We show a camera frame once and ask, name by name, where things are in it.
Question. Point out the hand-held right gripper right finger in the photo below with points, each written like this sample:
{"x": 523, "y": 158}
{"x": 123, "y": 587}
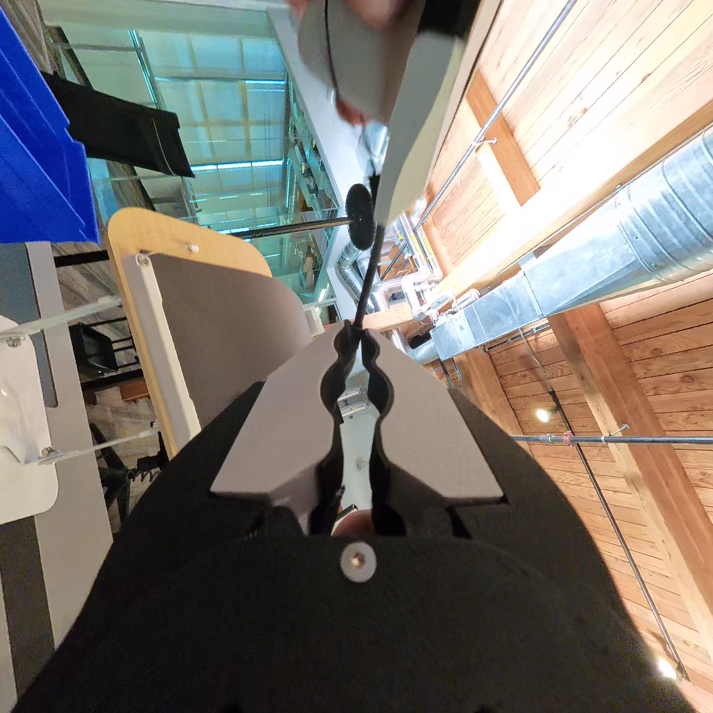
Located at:
{"x": 440, "y": 440}

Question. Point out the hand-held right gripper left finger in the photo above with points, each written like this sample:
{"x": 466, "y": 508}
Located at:
{"x": 279, "y": 440}

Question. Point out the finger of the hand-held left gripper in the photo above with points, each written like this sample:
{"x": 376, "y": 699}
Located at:
{"x": 423, "y": 111}
{"x": 368, "y": 61}

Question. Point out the blue plastic bin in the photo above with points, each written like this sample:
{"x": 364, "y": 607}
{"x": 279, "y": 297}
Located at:
{"x": 39, "y": 156}

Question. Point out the person's left hand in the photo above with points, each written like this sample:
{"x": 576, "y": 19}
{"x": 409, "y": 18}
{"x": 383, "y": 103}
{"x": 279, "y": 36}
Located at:
{"x": 368, "y": 9}

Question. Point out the black pole stand with disc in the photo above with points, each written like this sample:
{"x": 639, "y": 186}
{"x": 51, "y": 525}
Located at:
{"x": 359, "y": 217}

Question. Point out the black wood-rimmed board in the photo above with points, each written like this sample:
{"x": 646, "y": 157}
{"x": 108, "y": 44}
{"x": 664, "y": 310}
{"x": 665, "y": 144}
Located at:
{"x": 234, "y": 312}

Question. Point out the white rounded pad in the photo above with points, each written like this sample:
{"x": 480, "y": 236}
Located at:
{"x": 22, "y": 446}

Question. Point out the black office chair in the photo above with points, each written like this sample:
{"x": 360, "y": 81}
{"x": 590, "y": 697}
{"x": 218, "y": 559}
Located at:
{"x": 111, "y": 123}

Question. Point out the white board rail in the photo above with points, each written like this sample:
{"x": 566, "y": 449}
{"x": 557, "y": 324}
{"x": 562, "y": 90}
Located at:
{"x": 162, "y": 357}

